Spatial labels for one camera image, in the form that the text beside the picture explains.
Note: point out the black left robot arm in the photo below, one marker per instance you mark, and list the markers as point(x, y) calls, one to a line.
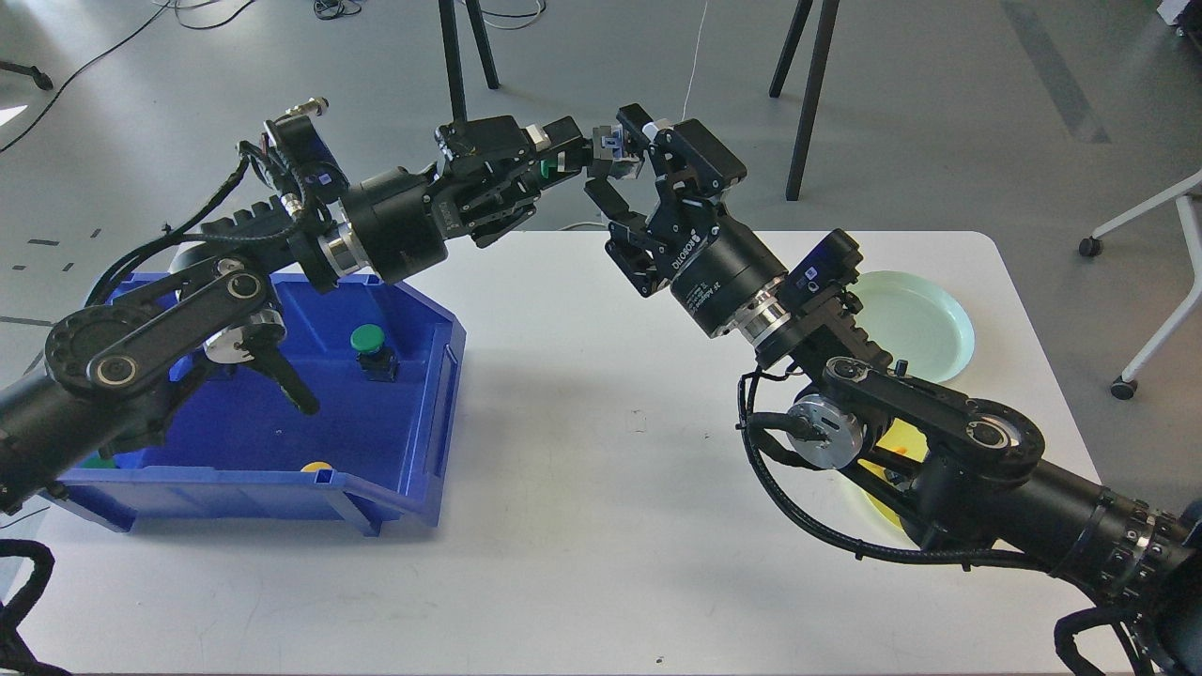
point(116, 371)

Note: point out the black stand legs right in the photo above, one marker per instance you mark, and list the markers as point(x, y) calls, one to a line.
point(824, 32)

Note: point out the light green plate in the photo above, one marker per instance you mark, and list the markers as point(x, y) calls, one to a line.
point(916, 321)

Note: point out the green button near bin right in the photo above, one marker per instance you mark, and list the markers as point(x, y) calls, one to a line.
point(375, 356)

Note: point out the blue plastic bin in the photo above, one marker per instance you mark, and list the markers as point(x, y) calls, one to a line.
point(236, 448)

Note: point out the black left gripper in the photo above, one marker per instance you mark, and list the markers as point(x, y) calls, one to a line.
point(398, 223)

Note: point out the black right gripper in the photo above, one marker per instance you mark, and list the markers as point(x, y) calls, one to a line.
point(713, 265)

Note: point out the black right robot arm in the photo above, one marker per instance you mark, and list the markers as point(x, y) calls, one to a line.
point(965, 476)

